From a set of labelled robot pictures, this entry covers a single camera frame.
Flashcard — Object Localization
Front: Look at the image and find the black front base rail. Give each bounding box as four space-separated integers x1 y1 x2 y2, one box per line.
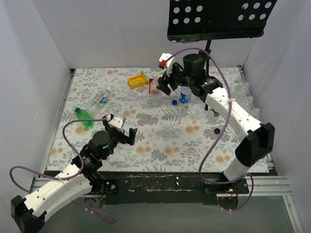
72 171 243 207

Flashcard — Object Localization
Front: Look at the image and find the small clear upright bottle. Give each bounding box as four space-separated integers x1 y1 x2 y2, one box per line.
207 109 220 122

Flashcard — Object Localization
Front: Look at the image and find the green plastic bottle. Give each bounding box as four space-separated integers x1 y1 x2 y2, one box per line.
74 107 93 128

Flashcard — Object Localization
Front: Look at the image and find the yellow plastic box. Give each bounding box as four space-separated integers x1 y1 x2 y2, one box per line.
128 71 148 89

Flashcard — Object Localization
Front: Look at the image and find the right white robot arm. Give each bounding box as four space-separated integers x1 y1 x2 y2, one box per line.
157 53 275 193

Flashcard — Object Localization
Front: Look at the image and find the clear bottle blue label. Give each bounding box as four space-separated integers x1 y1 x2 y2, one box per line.
86 88 111 115

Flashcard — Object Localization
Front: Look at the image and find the purple cable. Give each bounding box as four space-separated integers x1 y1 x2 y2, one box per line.
9 116 117 224
166 48 255 212

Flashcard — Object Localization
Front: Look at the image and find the black music stand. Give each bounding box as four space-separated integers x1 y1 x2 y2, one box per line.
167 0 278 73

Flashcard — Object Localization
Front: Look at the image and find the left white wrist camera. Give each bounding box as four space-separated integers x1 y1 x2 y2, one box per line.
108 114 126 133

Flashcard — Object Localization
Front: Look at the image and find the clear Pepsi bottle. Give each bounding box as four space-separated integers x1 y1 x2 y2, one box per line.
179 86 191 104

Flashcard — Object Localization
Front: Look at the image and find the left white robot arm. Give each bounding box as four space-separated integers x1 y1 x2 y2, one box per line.
11 126 137 233

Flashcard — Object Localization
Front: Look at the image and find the red plastic box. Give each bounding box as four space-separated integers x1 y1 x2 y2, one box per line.
149 78 158 95

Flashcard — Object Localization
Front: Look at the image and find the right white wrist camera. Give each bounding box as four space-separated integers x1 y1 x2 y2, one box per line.
159 53 175 76

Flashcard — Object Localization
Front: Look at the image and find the clear bottle by wall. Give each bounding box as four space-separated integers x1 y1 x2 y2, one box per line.
234 82 249 101

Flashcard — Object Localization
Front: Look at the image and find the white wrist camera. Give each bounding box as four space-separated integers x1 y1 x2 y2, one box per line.
159 53 175 76
108 114 126 133

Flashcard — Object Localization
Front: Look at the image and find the floral tablecloth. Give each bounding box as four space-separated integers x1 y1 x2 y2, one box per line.
43 67 264 173

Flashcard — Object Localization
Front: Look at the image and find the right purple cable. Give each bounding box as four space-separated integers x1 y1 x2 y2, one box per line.
166 48 255 212

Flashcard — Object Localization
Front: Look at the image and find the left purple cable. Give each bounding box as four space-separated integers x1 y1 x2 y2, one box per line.
9 116 117 224

